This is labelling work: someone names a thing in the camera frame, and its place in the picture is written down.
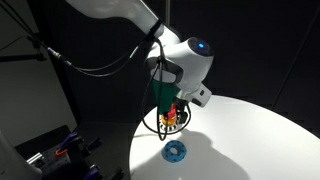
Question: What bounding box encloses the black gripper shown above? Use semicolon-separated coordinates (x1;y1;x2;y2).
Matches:
173;97;188;124

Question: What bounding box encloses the red toy ring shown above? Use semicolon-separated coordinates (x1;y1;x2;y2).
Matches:
165;103;178;119

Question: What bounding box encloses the orange ring stacker toy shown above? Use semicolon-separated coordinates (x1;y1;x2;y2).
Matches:
159;105;180;132

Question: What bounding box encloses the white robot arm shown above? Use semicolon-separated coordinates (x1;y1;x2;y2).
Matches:
66;0;214;107

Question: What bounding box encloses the metal vertical pole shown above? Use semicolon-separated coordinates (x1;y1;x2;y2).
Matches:
165;0;171;27

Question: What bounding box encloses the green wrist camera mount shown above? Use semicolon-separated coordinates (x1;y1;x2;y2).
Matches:
152;80;180;114

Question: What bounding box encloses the blue studded toy ring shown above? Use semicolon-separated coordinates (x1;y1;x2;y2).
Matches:
161;140;188;164

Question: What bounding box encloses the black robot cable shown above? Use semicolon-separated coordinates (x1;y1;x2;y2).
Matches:
46;31;193;142

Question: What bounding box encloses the purple handled clamp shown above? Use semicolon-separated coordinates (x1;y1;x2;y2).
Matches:
82;166;103;180
55;132;79;156

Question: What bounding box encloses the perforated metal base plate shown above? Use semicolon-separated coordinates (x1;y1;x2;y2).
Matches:
27;147;96;180

